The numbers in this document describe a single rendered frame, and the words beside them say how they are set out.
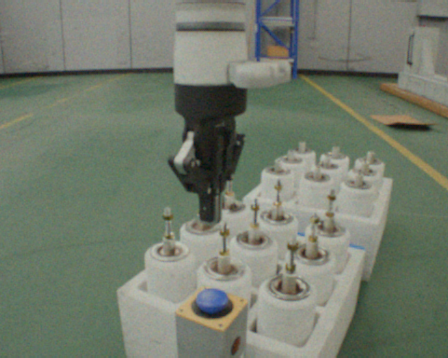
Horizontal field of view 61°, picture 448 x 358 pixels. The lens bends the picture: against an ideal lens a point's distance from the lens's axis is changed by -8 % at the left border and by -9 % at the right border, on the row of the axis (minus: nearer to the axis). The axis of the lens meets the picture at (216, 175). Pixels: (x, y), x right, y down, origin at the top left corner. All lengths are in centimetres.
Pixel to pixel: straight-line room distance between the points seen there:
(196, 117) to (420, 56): 471
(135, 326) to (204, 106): 54
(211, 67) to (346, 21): 666
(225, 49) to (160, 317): 52
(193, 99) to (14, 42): 749
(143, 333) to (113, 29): 651
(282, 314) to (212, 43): 43
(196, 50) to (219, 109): 6
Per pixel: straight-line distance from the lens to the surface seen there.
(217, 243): 84
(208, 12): 39
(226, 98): 39
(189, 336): 53
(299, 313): 66
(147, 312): 78
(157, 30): 692
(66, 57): 741
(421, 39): 505
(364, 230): 111
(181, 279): 76
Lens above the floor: 64
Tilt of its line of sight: 20 degrees down
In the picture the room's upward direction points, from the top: straight up
